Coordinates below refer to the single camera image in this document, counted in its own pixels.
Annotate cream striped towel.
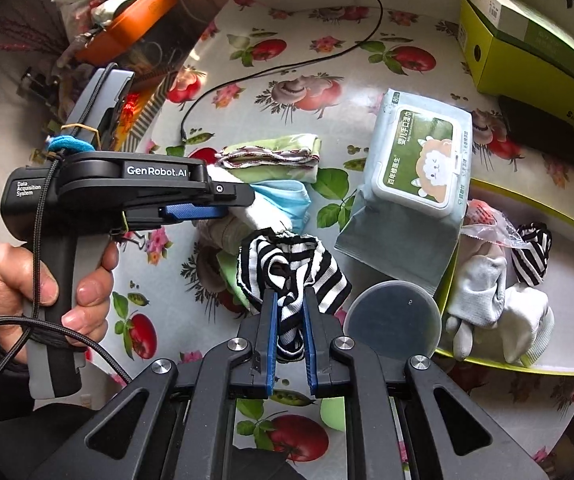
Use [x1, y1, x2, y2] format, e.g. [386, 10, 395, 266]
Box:
[192, 180, 293, 256]

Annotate black white striped sock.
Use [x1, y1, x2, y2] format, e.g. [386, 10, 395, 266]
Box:
[236, 228, 352, 362]
[511, 222, 552, 287]

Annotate grey white knit glove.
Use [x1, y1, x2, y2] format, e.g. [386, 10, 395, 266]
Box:
[445, 242, 507, 361]

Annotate clear plastic wrapper red print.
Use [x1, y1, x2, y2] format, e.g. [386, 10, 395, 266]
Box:
[460, 198, 528, 249]

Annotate green microfiber cloth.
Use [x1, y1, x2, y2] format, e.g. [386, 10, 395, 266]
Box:
[216, 250, 258, 314]

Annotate person's left hand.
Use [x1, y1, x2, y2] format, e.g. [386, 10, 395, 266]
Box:
[0, 239, 120, 366]

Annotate round plastic container lid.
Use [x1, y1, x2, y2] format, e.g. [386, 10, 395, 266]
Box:
[343, 281, 442, 360]

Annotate folded light blue cloth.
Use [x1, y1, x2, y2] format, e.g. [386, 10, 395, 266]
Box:
[251, 180, 312, 234]

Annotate folded green patterned cloths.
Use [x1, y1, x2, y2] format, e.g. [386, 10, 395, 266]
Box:
[214, 133, 322, 183]

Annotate yellow printed carton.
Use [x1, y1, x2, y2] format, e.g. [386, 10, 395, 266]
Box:
[111, 73, 175, 152]

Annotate baby wipes pack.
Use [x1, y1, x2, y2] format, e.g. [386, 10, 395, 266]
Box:
[334, 89, 472, 294]

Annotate orange tray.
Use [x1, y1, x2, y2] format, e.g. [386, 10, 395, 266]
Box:
[74, 0, 177, 66]

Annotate yellow-green box lid tray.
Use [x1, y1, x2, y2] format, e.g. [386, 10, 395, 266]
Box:
[433, 176, 574, 377]

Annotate yellow-green shoebox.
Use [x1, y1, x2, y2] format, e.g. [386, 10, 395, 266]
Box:
[458, 0, 574, 128]

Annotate white green flat box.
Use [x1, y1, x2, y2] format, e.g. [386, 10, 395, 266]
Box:
[468, 0, 574, 78]

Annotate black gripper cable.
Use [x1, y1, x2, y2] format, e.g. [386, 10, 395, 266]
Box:
[0, 62, 136, 430]

